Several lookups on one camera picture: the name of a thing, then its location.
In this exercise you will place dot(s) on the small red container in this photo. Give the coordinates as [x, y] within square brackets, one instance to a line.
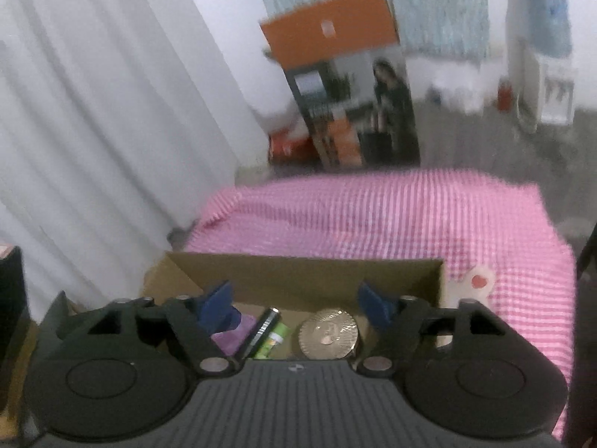
[504, 95]

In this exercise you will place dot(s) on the appliance carton with orange top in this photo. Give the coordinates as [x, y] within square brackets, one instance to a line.
[345, 102]

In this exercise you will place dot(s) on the teal patterned hanging cloth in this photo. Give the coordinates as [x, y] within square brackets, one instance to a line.
[443, 9]

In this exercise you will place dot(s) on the white toy with red heart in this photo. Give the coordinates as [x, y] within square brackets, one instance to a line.
[466, 289]

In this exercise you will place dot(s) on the red carton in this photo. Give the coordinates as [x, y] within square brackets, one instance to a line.
[289, 147]

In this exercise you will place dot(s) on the blue water bottle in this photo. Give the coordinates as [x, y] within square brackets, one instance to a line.
[550, 18]

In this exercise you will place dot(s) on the black cylinder with metal cap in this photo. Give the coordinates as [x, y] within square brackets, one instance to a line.
[261, 331]

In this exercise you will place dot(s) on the brown cardboard box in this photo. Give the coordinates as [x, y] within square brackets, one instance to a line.
[303, 280]

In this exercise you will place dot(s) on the white curtain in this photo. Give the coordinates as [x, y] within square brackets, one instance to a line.
[116, 126]

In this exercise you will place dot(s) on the white water dispenser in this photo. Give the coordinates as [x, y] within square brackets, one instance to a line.
[555, 88]

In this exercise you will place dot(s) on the white plastic bag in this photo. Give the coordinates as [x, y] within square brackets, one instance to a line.
[457, 88]

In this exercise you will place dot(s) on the lilac plastic toy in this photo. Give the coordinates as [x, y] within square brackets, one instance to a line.
[228, 341]

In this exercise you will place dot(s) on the pink gingham cloth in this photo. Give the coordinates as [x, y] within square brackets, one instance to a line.
[373, 214]

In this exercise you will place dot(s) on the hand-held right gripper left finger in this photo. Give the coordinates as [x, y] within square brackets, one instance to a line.
[217, 305]

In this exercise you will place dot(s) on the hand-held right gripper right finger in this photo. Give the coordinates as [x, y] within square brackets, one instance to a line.
[375, 305]

